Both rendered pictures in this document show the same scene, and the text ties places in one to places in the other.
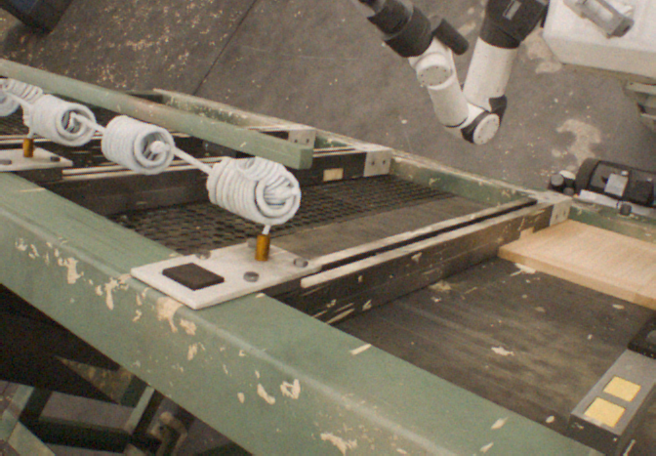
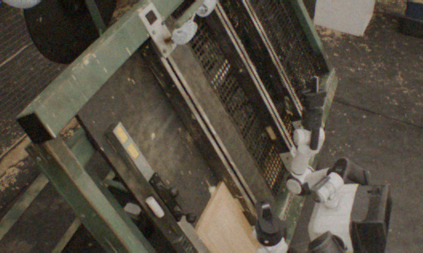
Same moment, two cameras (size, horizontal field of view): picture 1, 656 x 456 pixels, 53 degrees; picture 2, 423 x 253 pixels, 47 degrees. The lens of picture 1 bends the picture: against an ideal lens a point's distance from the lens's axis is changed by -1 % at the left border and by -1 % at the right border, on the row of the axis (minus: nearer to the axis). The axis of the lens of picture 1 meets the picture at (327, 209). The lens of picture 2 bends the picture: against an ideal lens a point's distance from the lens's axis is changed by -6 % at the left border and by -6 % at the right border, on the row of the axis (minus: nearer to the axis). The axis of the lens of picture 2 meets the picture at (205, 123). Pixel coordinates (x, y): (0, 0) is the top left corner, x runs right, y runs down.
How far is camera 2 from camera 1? 128 cm
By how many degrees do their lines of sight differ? 29
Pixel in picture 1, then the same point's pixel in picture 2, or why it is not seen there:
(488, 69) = (317, 175)
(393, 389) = (114, 50)
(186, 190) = (229, 53)
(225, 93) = (373, 127)
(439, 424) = (104, 54)
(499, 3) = (340, 162)
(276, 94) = (376, 154)
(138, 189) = (220, 30)
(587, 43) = not seen: hidden behind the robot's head
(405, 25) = (307, 112)
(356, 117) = not seen: hidden behind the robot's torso
